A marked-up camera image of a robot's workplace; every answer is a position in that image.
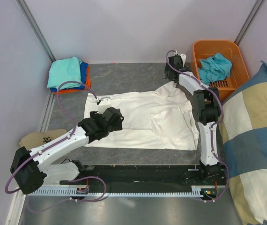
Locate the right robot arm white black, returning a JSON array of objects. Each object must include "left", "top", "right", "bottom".
[{"left": 164, "top": 50, "right": 223, "bottom": 185}]

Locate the orange plastic basket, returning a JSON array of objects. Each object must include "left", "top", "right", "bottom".
[{"left": 190, "top": 40, "right": 250, "bottom": 101}]

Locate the folded orange t shirt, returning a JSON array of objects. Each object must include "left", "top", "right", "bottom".
[{"left": 59, "top": 66, "right": 92, "bottom": 94}]

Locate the left aluminium corner post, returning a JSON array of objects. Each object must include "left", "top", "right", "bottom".
[{"left": 16, "top": 0, "right": 56, "bottom": 62}]

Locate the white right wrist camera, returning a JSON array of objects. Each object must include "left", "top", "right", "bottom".
[{"left": 178, "top": 53, "right": 186, "bottom": 66}]

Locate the right aluminium corner post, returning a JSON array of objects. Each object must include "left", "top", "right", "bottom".
[{"left": 234, "top": 0, "right": 265, "bottom": 45}]

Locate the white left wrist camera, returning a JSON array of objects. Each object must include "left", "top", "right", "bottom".
[{"left": 97, "top": 97, "right": 111, "bottom": 113}]

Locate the blue beige checked pillow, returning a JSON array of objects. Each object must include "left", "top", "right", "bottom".
[{"left": 219, "top": 62, "right": 267, "bottom": 225}]

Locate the slotted white cable duct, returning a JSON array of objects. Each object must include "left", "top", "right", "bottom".
[{"left": 29, "top": 185, "right": 215, "bottom": 197}]

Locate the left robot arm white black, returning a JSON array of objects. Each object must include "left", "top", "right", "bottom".
[{"left": 9, "top": 107, "right": 124, "bottom": 195}]

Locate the folded blue t shirt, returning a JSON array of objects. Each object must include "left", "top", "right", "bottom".
[{"left": 50, "top": 61, "right": 89, "bottom": 92}]

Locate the aluminium corner post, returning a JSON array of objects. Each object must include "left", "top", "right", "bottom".
[
  {"left": 16, "top": 0, "right": 56, "bottom": 62},
  {"left": 234, "top": 0, "right": 265, "bottom": 45}
]

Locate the crumpled teal t shirt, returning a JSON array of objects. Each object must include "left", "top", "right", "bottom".
[{"left": 198, "top": 53, "right": 232, "bottom": 86}]

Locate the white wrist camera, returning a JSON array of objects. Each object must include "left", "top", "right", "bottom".
[
  {"left": 97, "top": 97, "right": 111, "bottom": 113},
  {"left": 178, "top": 53, "right": 186, "bottom": 66}
]

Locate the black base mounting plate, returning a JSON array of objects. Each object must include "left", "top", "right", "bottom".
[{"left": 58, "top": 164, "right": 227, "bottom": 194}]

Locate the white printed t shirt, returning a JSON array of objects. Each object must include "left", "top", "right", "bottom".
[{"left": 89, "top": 82, "right": 199, "bottom": 151}]

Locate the folded mint green t shirt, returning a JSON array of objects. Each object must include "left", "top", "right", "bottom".
[{"left": 47, "top": 56, "right": 83, "bottom": 90}]

